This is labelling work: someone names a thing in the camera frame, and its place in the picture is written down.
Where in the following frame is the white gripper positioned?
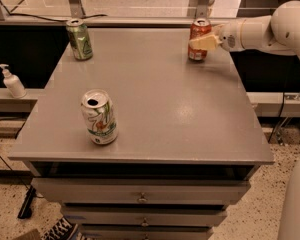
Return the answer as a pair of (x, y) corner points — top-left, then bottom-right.
(189, 19), (243, 52)

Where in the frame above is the red coke can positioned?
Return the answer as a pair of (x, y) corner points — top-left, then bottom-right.
(188, 18), (212, 61)

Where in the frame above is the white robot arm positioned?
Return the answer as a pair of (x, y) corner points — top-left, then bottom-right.
(189, 0), (300, 240)

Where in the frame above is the green soda can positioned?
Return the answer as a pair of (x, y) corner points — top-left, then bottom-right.
(66, 18), (93, 60)

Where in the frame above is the white 7up can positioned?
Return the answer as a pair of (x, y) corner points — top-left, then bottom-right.
(81, 89), (118, 145)

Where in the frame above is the grey drawer cabinet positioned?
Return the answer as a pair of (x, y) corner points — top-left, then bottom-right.
(11, 28), (274, 240)

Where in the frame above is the top drawer metal knob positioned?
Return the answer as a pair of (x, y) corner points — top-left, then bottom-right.
(137, 193), (148, 204)

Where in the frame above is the drawer metal knob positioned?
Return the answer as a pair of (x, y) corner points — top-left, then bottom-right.
(141, 218), (149, 227)
(137, 193), (148, 204)

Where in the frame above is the white pump soap bottle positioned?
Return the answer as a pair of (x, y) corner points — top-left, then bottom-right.
(0, 64), (27, 98)

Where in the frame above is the black white sneaker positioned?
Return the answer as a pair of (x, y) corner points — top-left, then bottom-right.
(41, 217), (78, 240)

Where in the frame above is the black power strip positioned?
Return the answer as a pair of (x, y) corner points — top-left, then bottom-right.
(17, 186), (36, 219)

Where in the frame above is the black cable on rail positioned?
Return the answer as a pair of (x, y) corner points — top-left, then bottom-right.
(0, 11), (108, 23)

